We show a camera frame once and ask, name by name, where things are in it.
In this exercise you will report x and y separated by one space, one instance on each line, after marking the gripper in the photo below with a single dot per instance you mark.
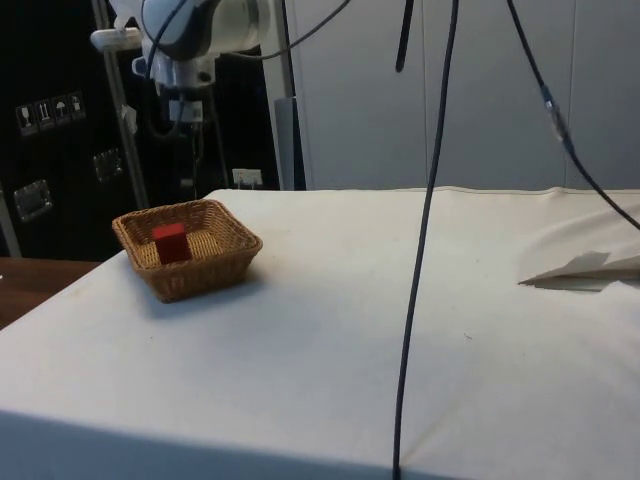
185 112

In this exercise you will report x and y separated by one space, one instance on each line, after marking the red wooden cube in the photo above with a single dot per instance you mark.
172 245

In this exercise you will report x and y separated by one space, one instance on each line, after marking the square wicker basket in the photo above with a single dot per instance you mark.
200 280

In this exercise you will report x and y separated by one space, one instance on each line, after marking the metal stand pole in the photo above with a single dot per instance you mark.
116 85

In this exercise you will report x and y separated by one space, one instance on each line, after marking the black cabinet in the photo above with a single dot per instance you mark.
50 175

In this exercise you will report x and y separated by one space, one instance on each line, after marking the pale locker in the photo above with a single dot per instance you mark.
360 100

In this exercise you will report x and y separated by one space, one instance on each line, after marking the grey post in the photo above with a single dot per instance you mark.
290 145

